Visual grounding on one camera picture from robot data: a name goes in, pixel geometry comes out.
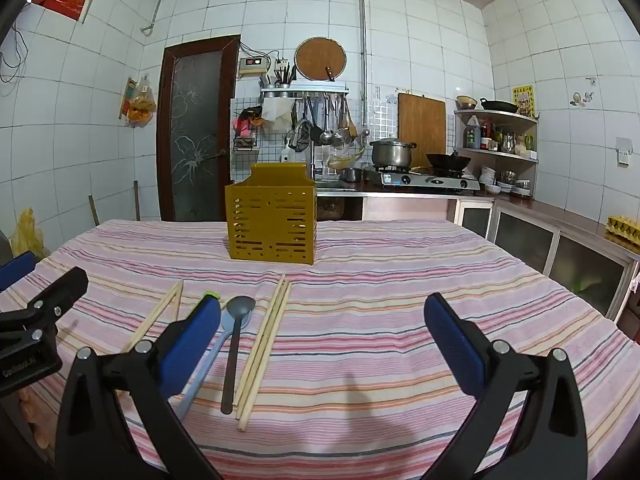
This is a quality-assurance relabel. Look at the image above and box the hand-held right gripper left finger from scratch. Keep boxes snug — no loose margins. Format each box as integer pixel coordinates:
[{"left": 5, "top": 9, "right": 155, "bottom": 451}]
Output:
[{"left": 54, "top": 294, "right": 223, "bottom": 480}]

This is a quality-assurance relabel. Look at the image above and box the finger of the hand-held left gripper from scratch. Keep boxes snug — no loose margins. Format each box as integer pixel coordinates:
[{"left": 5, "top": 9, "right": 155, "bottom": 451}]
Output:
[
  {"left": 0, "top": 266, "right": 90, "bottom": 357},
  {"left": 0, "top": 251, "right": 37, "bottom": 292}
]

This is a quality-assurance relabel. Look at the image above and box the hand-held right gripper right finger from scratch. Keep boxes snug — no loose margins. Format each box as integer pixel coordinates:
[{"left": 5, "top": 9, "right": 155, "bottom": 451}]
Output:
[{"left": 424, "top": 292, "right": 588, "bottom": 480}]

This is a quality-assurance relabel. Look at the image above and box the light blue plastic spoon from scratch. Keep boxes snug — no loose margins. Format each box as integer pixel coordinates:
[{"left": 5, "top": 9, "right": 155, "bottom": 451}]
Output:
[{"left": 176, "top": 302, "right": 236, "bottom": 423}]

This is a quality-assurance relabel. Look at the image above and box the wooden chopsticks pair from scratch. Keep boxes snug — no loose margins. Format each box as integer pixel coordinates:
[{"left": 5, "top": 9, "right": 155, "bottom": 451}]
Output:
[{"left": 121, "top": 280, "right": 184, "bottom": 354}]

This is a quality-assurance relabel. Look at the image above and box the dark grey spoon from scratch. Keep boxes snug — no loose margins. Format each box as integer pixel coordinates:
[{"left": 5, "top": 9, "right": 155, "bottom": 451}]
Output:
[{"left": 220, "top": 296, "right": 257, "bottom": 415}]

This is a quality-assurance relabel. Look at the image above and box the yellow perforated utensil holder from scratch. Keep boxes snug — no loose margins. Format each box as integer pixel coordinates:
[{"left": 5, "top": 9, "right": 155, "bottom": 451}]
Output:
[{"left": 224, "top": 162, "right": 319, "bottom": 266}]

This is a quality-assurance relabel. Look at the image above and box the row of hanging kitchen utensils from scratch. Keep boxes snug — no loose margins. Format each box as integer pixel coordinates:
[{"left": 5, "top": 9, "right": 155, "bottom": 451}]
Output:
[{"left": 285, "top": 94, "right": 359, "bottom": 153}]

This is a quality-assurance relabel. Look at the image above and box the yellow plastic bag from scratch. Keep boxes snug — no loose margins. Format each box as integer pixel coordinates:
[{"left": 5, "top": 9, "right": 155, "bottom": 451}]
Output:
[{"left": 11, "top": 208, "right": 46, "bottom": 261}]

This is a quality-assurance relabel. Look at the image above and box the pink striped tablecloth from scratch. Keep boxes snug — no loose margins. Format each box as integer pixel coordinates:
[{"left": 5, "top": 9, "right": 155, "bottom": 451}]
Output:
[{"left": 0, "top": 218, "right": 640, "bottom": 480}]

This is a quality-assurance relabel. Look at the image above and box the steel gas stove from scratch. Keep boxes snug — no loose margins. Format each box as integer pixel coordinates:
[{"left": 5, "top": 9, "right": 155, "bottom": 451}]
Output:
[{"left": 364, "top": 166, "right": 481, "bottom": 192}]

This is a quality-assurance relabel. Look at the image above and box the stack of white bowls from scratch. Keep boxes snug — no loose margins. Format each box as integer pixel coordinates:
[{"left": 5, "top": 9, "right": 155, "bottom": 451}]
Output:
[{"left": 480, "top": 165, "right": 501, "bottom": 196}]

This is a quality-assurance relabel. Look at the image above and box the black wok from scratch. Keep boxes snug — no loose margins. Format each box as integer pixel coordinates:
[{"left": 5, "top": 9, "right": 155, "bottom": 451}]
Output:
[{"left": 425, "top": 152, "right": 472, "bottom": 173}]

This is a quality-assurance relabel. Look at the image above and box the white corner shelf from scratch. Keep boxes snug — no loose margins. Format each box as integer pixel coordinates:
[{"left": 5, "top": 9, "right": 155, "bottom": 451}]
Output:
[{"left": 454, "top": 109, "right": 541, "bottom": 201}]

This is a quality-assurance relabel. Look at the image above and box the steel sink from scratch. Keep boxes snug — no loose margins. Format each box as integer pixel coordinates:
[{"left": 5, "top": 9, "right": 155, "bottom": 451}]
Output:
[{"left": 314, "top": 177, "right": 363, "bottom": 221}]

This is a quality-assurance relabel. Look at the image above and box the steel cooking pot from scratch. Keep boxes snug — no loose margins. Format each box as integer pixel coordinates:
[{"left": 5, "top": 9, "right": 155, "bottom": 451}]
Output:
[{"left": 370, "top": 137, "right": 417, "bottom": 170}]

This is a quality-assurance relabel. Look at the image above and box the orange plastic bag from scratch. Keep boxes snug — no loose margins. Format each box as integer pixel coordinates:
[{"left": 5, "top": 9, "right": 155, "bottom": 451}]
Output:
[{"left": 125, "top": 75, "right": 157, "bottom": 128}]

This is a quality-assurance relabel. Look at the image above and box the brown door with frosted glass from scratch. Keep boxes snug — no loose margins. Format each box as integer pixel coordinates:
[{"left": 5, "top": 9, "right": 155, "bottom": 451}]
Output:
[{"left": 159, "top": 35, "right": 242, "bottom": 223}]

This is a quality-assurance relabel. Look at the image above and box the egg carton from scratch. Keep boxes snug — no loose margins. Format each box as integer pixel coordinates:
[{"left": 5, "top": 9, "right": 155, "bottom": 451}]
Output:
[{"left": 606, "top": 215, "right": 640, "bottom": 243}]

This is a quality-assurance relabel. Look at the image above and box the wooden cutting board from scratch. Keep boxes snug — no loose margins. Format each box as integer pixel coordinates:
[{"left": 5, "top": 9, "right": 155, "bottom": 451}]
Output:
[{"left": 397, "top": 92, "right": 447, "bottom": 168}]

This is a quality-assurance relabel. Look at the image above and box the black pan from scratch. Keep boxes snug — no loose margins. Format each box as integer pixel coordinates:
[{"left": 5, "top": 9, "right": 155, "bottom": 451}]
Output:
[{"left": 480, "top": 97, "right": 519, "bottom": 114}]

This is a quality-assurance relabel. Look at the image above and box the white hanging cloth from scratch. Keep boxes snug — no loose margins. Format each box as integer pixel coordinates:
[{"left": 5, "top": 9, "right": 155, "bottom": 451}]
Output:
[{"left": 261, "top": 99, "right": 293, "bottom": 133}]

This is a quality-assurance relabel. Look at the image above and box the knife and cutlery holder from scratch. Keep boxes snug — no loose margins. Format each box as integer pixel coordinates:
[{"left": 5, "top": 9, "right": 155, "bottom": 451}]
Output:
[{"left": 272, "top": 60, "right": 297, "bottom": 86}]

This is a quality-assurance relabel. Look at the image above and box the beige electric control box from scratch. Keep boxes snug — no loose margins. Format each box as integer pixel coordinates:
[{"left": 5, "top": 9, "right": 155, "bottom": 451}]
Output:
[{"left": 238, "top": 56, "right": 271, "bottom": 80}]

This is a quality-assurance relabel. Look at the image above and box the round wooden lid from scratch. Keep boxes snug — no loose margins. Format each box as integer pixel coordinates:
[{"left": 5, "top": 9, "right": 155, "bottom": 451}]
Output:
[{"left": 294, "top": 36, "right": 347, "bottom": 82}]

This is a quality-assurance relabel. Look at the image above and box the small wire wall shelf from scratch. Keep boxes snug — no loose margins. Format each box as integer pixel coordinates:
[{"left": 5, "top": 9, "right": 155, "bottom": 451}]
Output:
[{"left": 232, "top": 106, "right": 263, "bottom": 153}]

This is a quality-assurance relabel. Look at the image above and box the yellow wall poster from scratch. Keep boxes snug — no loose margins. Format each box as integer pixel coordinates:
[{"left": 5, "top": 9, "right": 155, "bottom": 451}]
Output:
[{"left": 512, "top": 85, "right": 536, "bottom": 117}]

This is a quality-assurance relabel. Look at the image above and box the steel wall rack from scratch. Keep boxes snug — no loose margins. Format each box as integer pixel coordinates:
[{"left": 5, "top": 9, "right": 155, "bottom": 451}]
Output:
[{"left": 260, "top": 81, "right": 350, "bottom": 101}]

